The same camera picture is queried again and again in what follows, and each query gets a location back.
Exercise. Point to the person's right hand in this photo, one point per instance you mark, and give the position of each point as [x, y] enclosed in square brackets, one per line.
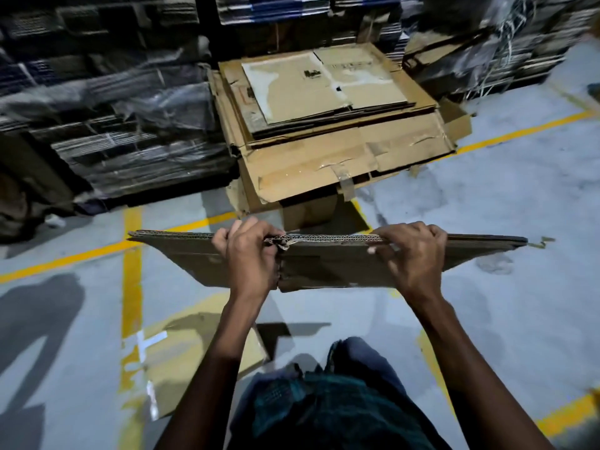
[417, 262]

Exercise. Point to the person's left hand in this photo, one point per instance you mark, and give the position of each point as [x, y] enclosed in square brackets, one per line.
[250, 262]

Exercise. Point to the small carton with blue tape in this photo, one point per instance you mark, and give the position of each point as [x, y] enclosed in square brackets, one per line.
[328, 267]

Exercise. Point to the pile of brown cardboard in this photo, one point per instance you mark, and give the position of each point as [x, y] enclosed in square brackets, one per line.
[304, 168]

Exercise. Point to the cardboard box with torn surface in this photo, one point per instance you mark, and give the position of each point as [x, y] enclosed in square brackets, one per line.
[417, 91]

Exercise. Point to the person's left forearm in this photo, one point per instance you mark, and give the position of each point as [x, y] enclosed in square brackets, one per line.
[215, 379]

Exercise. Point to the person's right forearm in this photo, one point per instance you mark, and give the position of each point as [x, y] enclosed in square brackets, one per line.
[468, 379]

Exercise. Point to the upright brown cardboard sheet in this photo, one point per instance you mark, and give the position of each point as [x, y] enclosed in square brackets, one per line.
[309, 210]

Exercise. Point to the person's blue jeans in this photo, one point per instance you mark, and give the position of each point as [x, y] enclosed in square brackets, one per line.
[356, 356]

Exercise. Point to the large yellowish taped carton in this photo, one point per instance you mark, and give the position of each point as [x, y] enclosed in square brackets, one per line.
[187, 360]

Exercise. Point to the torn tape scrap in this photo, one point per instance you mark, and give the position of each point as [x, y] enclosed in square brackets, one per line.
[544, 241]

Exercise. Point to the stack of white blue sheets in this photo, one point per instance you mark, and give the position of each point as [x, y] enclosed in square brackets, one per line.
[281, 4]

